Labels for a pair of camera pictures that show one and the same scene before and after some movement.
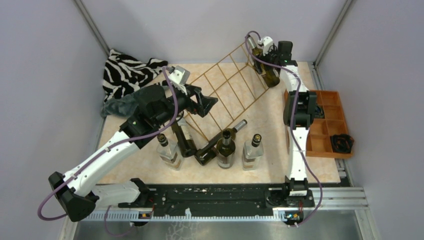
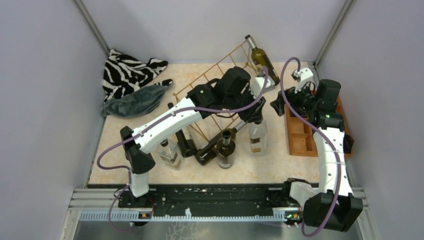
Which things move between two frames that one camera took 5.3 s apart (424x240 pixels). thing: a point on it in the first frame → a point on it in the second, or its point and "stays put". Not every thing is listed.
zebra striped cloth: (123, 74) stays put
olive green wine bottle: (270, 74) stays put
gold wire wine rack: (235, 82) stays put
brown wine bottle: (225, 151) stays put
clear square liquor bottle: (253, 149) → (258, 137)
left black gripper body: (184, 101) → (247, 114)
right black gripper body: (270, 57) → (303, 100)
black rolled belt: (342, 143) stays put
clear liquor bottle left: (169, 153) stays put
